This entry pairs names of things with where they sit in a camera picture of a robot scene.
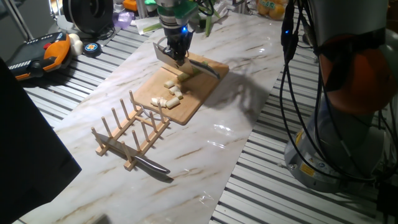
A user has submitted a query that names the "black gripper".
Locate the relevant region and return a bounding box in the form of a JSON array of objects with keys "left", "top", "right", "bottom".
[{"left": 166, "top": 26, "right": 194, "bottom": 67}]

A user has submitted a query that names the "steel cleaver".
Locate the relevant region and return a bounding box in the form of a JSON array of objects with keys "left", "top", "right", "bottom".
[{"left": 152, "top": 42, "right": 221, "bottom": 80}]

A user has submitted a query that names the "wooden cutting board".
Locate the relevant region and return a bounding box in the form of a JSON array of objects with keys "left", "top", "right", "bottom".
[{"left": 132, "top": 49, "right": 230, "bottom": 126}]

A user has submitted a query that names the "long white scallion piece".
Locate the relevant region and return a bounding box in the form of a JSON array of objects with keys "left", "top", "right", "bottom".
[{"left": 165, "top": 96, "right": 181, "bottom": 110}]

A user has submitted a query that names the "purple plastic bag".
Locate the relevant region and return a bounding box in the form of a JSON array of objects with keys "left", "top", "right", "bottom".
[{"left": 111, "top": 11, "right": 135, "bottom": 30}]

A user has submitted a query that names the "orange plastic tool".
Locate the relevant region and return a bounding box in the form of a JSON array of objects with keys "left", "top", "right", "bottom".
[{"left": 122, "top": 0, "right": 139, "bottom": 12}]

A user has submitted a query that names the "round blue black tape measure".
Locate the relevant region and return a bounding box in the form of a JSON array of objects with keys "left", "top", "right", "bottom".
[{"left": 83, "top": 42, "right": 103, "bottom": 58}]

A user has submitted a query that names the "wooden peg rack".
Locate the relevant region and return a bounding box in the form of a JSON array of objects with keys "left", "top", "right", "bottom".
[{"left": 90, "top": 90, "right": 171, "bottom": 172}]

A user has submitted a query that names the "clear bag of yellow fruit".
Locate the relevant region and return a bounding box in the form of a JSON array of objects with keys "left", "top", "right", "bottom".
[{"left": 255, "top": 0, "right": 287, "bottom": 21}]

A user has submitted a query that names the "black round spool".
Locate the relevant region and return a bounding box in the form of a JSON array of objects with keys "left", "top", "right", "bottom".
[{"left": 62, "top": 0, "right": 115, "bottom": 35}]

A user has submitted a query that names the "small white rounded object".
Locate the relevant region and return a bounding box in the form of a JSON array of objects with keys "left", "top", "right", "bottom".
[{"left": 68, "top": 33, "right": 84, "bottom": 57}]

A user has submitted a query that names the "pointed steel kitchen knife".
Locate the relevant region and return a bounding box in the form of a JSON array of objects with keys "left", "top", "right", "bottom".
[{"left": 95, "top": 133, "right": 171, "bottom": 175}]

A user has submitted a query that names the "marble pattern table mat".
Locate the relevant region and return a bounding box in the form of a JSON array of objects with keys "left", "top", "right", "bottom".
[{"left": 18, "top": 12, "right": 296, "bottom": 224}]

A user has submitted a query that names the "orange black teach pendant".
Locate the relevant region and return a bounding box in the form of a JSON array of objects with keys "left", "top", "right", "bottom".
[{"left": 6, "top": 31, "right": 73, "bottom": 82}]

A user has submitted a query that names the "green wrist mount plate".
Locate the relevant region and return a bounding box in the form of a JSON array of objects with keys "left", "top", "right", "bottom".
[{"left": 144, "top": 0, "right": 200, "bottom": 19}]

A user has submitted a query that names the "thin aluminium frame post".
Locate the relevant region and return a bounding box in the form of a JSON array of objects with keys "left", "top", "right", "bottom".
[{"left": 238, "top": 0, "right": 250, "bottom": 15}]

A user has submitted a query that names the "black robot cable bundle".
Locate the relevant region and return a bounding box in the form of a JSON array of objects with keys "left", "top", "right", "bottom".
[{"left": 195, "top": 0, "right": 398, "bottom": 187}]

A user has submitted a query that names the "upright aluminium frame post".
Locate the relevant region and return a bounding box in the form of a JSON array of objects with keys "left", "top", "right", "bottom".
[{"left": 5, "top": 0, "right": 35, "bottom": 41}]

